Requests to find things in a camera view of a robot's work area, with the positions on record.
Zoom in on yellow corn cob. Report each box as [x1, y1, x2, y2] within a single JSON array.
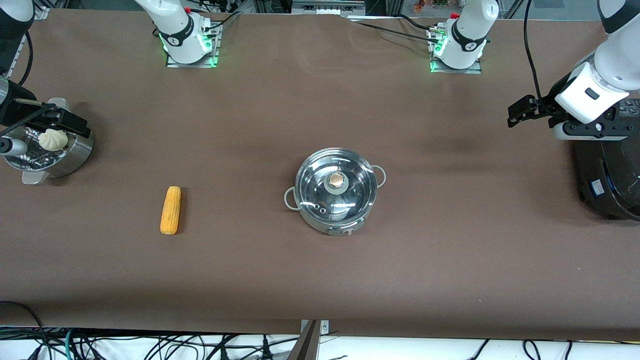
[[159, 186, 182, 236]]

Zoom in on glass pot lid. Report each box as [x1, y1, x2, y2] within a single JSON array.
[[294, 148, 379, 223]]

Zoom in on steel steamer pot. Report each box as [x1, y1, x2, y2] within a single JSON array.
[[0, 97, 95, 186]]

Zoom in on white steamed bun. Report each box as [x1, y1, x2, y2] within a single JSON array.
[[39, 128, 69, 152]]

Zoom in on black rice cooker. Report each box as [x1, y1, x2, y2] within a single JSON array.
[[572, 97, 640, 221]]

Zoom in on grey metal box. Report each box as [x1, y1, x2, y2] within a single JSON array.
[[291, 0, 366, 16]]

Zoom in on brown table cloth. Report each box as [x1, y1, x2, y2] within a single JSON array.
[[0, 8, 640, 342]]

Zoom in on dark wedge-shaped bar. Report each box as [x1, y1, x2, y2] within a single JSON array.
[[287, 320, 321, 360]]

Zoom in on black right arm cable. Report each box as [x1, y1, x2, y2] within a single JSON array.
[[20, 30, 34, 87]]

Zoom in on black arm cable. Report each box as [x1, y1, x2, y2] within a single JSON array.
[[523, 0, 547, 102], [20, 30, 34, 87]]

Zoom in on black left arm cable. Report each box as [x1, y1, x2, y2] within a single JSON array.
[[523, 0, 547, 102]]

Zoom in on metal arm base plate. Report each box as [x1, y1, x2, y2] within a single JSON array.
[[429, 26, 483, 75], [165, 22, 221, 68]]

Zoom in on aluminium frame rail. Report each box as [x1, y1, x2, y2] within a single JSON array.
[[7, 4, 51, 78]]

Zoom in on short black table cable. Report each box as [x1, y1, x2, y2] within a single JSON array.
[[392, 12, 441, 32]]

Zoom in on long black table cable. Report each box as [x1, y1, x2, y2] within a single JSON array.
[[349, 18, 437, 43]]

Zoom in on black base connector cable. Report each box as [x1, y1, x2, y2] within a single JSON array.
[[202, 11, 242, 34]]

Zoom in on black looped floor cable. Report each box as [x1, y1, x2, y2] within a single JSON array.
[[0, 300, 50, 360]]

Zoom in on steel pot with handles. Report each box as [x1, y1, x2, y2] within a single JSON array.
[[284, 147, 387, 236]]

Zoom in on green floor cable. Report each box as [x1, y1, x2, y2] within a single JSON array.
[[63, 327, 77, 360]]

